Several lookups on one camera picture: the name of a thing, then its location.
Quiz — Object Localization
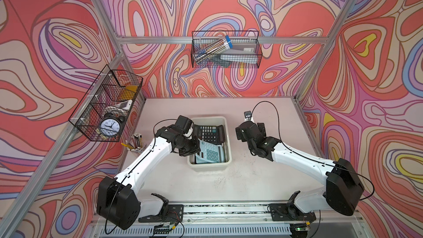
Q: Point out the white plastic storage box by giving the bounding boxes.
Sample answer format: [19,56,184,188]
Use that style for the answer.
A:
[188,116,232,172]

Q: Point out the small light blue calculator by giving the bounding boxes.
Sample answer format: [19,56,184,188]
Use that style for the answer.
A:
[195,140,225,164]

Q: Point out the black calculator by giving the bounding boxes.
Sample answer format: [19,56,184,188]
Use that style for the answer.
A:
[193,125,226,145]

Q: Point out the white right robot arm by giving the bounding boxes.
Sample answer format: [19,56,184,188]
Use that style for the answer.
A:
[235,121,364,220]

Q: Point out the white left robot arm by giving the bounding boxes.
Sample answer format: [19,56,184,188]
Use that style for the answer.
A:
[96,116,200,230]

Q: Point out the grey white box in basket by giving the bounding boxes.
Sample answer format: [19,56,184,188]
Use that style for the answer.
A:
[220,43,258,63]

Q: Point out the clear pen cup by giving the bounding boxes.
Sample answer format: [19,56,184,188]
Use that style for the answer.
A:
[121,133,147,154]

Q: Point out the white device in basket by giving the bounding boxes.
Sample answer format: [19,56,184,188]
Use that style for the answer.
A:
[114,100,133,111]

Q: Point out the yellow item in basket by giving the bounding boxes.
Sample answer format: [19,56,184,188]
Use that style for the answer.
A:
[118,85,138,102]

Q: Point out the black alarm clock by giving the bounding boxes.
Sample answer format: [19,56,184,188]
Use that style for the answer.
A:
[99,112,126,138]

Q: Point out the green circuit board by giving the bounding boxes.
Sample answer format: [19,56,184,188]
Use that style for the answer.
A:
[153,224,176,235]

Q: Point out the clear tube of pencils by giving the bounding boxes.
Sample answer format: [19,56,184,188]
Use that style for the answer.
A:
[193,35,232,65]

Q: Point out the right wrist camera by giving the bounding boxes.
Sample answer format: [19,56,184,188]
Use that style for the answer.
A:
[243,111,253,122]

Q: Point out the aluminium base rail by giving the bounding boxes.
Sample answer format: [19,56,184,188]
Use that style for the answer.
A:
[83,202,372,238]

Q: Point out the black wire basket back wall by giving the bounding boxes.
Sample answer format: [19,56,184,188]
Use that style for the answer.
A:
[191,29,263,68]

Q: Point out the black wire basket wall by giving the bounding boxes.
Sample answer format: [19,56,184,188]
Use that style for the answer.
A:
[191,29,263,68]
[68,65,143,142]

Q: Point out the black wire basket left wall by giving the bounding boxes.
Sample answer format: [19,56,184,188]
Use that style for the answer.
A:
[68,65,143,142]

